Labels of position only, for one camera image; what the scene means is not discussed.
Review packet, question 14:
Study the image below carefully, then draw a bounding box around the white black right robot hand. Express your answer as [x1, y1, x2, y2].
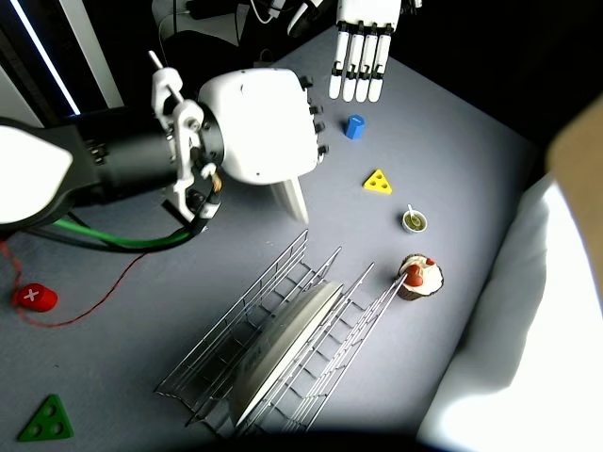
[196, 68, 327, 226]

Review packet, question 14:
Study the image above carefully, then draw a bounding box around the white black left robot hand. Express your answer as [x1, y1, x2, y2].
[285, 0, 402, 104]

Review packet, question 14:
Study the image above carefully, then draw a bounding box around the white plate with dark rim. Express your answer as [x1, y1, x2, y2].
[228, 281, 345, 425]

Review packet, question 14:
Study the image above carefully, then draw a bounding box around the small blue prism block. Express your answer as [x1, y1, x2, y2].
[343, 113, 367, 141]

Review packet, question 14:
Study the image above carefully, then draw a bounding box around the yellow triangle block with holes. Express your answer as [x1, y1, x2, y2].
[362, 169, 394, 196]

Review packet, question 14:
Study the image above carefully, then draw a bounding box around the small white bowl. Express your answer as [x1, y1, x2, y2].
[401, 209, 429, 235]

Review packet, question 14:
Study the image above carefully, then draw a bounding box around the cupcake with cream and strawberries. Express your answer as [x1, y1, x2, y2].
[394, 252, 445, 301]

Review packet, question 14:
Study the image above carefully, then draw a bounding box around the white light strip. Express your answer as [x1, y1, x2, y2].
[8, 0, 82, 117]

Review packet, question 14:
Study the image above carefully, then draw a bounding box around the beige blurred board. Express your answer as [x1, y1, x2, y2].
[546, 91, 603, 189]

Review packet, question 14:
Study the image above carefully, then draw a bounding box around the red button with white cross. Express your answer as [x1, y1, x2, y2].
[12, 282, 59, 314]

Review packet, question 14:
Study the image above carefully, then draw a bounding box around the green triangle block with holes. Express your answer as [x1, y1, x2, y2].
[17, 394, 75, 443]

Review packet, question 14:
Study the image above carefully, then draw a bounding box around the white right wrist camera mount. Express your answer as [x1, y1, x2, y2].
[148, 50, 225, 223]

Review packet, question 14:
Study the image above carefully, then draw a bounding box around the white cable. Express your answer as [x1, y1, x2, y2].
[248, 0, 284, 24]

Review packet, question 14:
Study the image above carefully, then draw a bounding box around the green cable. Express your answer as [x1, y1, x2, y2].
[49, 214, 208, 250]

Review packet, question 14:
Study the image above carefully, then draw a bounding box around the white vertical post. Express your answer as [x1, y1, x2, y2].
[58, 0, 124, 109]

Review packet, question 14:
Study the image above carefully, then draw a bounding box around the thin red wire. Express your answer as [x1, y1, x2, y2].
[0, 239, 148, 330]

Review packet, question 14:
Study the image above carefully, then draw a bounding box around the silver wire dish rack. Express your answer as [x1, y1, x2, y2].
[154, 229, 406, 437]

